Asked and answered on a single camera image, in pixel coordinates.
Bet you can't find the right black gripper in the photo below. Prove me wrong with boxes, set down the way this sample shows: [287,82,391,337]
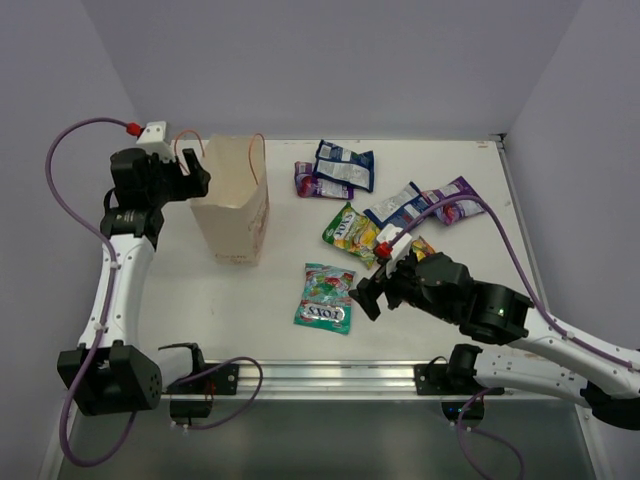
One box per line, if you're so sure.
[348,250,459,325]

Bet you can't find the green snack packet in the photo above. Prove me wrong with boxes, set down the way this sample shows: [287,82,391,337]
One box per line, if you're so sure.
[293,263,356,335]

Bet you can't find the white paper bag orange handles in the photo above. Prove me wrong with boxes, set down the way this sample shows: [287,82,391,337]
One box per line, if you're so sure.
[173,129,270,266]

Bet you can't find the yellow green candy packet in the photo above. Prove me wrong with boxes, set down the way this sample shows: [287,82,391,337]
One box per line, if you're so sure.
[322,202,380,269]

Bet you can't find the orange fruit candy packet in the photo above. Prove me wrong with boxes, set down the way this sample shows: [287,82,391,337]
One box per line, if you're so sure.
[411,236,436,261]

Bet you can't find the blue white chips bag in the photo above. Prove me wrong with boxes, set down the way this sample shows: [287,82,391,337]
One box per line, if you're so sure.
[364,182,431,229]

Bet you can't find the purple blue snack bar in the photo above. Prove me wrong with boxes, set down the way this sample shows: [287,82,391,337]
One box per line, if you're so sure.
[294,162,354,201]

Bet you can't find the pink snack packet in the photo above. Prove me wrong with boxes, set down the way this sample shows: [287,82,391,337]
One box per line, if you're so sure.
[422,176,485,226]

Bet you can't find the dark blue crisps bag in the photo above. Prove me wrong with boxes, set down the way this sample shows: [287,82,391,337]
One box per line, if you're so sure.
[313,140,375,193]

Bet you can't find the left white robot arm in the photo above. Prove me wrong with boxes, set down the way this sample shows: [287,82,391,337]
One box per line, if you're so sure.
[57,148,210,416]

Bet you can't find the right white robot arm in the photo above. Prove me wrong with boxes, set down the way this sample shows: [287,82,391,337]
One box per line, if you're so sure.
[349,253,639,430]

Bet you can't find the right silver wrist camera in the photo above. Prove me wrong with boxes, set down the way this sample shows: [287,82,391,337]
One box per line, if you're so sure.
[374,224,413,277]

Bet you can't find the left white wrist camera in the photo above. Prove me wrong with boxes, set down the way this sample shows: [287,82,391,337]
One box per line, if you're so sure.
[136,121,174,162]

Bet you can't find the aluminium front rail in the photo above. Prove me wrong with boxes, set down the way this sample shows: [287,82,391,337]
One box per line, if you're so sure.
[164,357,591,401]

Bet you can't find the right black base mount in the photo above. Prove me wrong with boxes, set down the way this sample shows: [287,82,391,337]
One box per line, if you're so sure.
[413,356,483,423]

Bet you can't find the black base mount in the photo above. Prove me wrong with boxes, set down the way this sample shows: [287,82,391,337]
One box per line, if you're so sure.
[166,363,239,424]
[413,356,483,423]

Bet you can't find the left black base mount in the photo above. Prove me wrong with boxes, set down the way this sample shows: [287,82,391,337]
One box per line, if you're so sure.
[166,363,239,424]

